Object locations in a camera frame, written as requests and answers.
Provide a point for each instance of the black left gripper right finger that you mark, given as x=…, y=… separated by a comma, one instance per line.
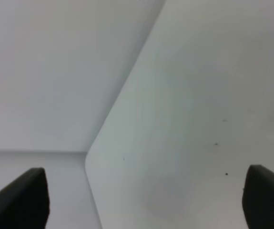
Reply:
x=258, y=198

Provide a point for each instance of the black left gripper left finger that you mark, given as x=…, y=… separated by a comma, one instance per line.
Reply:
x=25, y=202

